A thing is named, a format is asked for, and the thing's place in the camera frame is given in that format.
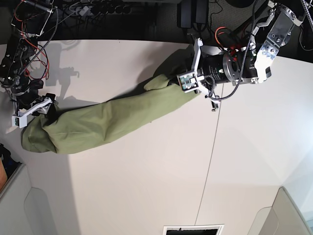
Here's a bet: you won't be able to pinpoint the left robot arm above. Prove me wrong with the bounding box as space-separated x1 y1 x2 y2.
177 0 313 111

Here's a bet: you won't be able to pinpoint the black multi-socket power strip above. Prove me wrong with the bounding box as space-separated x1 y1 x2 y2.
70 3 133 16

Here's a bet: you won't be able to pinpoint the green t-shirt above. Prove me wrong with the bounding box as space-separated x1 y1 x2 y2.
21 47 197 154

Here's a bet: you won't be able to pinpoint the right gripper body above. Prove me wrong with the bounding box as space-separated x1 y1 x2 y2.
9 79 57 116

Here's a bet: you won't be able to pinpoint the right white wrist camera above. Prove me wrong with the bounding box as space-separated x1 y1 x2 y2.
12 114 27 128

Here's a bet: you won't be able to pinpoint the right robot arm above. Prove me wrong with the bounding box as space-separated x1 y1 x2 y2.
0 0 58 116

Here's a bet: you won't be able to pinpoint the white floor cable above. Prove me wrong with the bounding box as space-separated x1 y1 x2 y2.
297 14 313 52

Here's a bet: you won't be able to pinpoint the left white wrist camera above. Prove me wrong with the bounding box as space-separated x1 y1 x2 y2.
177 72 199 93

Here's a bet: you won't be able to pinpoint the black power brick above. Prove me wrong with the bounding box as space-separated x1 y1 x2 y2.
177 0 209 32

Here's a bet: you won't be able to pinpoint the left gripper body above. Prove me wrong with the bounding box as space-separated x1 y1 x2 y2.
187 38 241 112

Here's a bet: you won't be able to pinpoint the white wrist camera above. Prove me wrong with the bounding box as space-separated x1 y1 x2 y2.
177 72 199 93
12 114 27 128

